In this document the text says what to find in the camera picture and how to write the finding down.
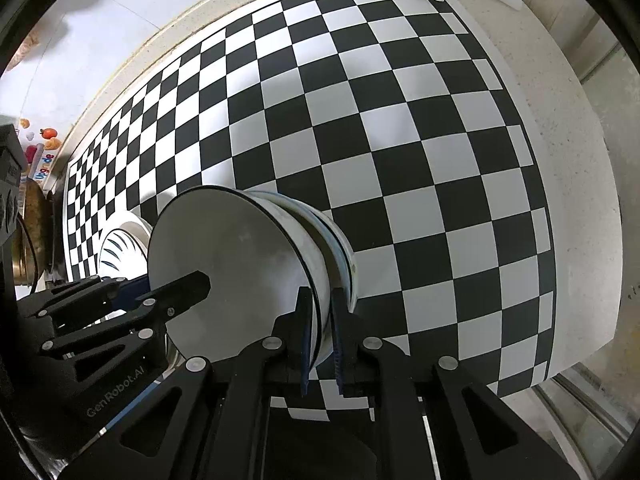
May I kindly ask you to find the white bowl blue rim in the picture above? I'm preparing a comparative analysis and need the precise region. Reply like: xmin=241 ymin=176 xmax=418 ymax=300
xmin=250 ymin=191 xmax=358 ymax=313

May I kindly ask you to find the striped pattern plate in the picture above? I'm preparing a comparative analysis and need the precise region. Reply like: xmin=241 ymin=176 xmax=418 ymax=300
xmin=96 ymin=222 xmax=151 ymax=280

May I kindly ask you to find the wooden cutting board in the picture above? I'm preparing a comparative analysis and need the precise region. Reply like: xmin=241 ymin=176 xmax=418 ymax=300
xmin=22 ymin=179 xmax=52 ymax=283

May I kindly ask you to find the black white checkered mat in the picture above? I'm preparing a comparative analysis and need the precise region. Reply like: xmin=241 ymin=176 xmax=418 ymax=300
xmin=64 ymin=0 xmax=556 ymax=396

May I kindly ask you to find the fruit wall sticker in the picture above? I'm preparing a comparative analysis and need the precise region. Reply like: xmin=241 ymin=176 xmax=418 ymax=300
xmin=16 ymin=118 xmax=63 ymax=186

